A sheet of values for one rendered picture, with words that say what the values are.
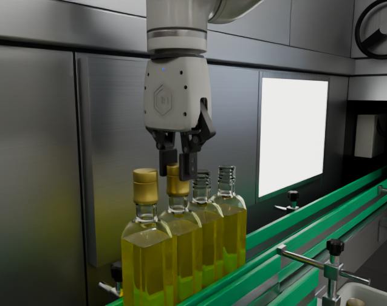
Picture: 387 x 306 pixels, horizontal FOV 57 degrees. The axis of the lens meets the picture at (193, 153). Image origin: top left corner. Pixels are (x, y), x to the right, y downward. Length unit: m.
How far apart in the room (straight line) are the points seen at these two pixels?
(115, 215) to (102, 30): 0.30
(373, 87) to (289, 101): 0.52
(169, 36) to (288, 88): 0.61
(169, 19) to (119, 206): 0.32
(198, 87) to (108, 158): 0.21
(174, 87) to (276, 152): 0.58
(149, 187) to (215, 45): 0.40
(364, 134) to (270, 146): 0.73
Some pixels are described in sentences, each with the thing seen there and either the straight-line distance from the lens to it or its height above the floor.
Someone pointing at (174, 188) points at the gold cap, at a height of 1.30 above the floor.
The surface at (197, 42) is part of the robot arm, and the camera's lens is 0.49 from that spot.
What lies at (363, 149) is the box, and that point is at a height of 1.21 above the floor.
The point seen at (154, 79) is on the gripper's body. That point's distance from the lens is 0.51.
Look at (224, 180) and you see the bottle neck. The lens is 0.60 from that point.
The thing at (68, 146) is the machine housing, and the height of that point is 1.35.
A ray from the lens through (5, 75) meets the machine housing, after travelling 0.55.
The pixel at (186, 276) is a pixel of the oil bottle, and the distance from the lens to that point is 0.55.
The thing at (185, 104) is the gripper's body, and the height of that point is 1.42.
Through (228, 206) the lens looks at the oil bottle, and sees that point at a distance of 0.60.
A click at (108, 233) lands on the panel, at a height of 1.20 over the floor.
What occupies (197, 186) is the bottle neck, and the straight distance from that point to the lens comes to 0.56.
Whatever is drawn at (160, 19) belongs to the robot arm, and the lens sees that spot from 0.49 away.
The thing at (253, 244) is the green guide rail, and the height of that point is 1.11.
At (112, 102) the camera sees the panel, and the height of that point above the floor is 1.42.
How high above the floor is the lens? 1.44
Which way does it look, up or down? 10 degrees down
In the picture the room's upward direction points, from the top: straight up
